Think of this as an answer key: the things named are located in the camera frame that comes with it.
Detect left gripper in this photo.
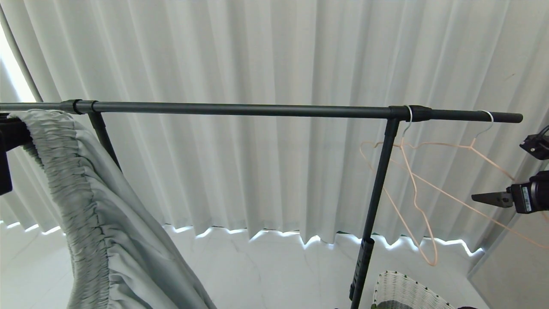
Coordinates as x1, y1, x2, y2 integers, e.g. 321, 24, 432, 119
0, 117, 33, 196

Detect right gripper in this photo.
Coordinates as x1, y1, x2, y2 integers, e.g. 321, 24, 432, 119
471, 171, 549, 214

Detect pink clothes hanger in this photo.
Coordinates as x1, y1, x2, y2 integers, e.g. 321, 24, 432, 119
359, 106, 439, 267
373, 111, 549, 250

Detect pale grey shorts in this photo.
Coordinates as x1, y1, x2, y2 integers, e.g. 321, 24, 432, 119
9, 109, 217, 309

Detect white laundry basket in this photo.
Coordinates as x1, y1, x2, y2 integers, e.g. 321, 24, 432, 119
372, 270, 472, 309

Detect black clothes rack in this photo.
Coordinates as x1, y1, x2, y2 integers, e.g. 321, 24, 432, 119
0, 100, 524, 309

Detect white curtain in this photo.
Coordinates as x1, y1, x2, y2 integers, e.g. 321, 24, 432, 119
0, 77, 71, 236
0, 0, 549, 254

